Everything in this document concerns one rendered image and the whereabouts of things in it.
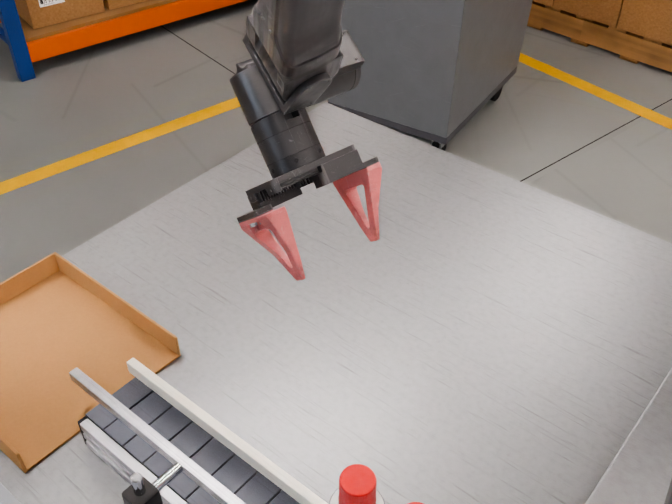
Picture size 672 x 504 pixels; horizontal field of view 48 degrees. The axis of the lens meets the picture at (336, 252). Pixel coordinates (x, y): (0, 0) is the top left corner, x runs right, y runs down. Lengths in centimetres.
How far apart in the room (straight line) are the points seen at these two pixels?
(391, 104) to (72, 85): 158
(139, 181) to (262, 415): 206
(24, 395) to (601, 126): 279
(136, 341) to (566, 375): 63
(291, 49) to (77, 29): 338
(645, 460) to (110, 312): 79
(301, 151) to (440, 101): 216
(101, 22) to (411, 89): 174
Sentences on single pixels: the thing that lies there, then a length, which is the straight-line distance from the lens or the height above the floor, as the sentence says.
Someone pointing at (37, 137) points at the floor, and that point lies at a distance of 343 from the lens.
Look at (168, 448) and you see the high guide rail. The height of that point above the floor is 96.
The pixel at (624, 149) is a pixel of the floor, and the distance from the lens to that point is 333.
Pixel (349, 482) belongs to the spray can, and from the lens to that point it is 68.
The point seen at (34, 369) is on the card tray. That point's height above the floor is 83.
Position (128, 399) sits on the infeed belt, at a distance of 103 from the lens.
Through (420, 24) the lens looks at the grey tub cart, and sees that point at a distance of 276.
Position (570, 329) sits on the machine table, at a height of 83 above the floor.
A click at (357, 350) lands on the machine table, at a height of 83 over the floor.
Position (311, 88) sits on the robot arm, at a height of 135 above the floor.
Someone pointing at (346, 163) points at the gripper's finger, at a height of 125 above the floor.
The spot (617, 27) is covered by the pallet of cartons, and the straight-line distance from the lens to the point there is 405.
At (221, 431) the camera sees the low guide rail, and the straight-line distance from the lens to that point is 93.
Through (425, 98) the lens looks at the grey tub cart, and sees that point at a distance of 288.
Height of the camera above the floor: 165
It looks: 40 degrees down
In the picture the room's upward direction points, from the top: straight up
